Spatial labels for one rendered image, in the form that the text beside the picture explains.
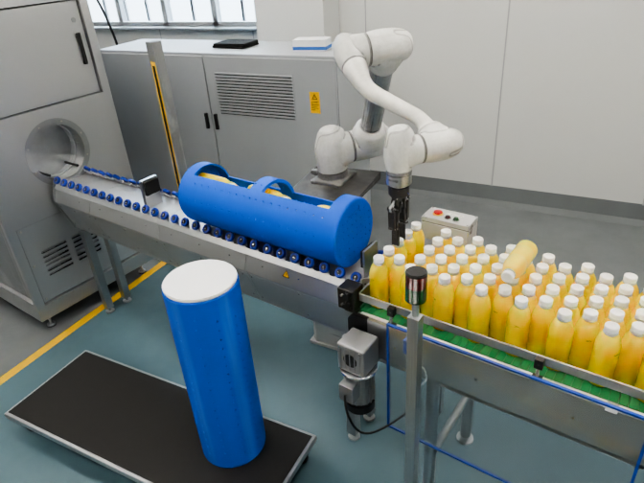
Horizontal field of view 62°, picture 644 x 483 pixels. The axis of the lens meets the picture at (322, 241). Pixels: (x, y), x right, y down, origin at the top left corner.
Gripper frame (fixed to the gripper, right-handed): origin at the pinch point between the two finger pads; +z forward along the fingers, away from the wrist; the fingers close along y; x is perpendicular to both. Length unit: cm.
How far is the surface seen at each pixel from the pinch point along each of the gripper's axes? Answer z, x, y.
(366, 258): 10.9, -11.1, 5.3
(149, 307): 112, -196, -8
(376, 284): 11.6, 0.7, 18.0
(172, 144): -3, -159, -28
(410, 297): -5.8, 26.1, 40.8
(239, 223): 5, -68, 16
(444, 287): 5.3, 26.0, 16.5
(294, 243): 6.8, -38.0, 15.7
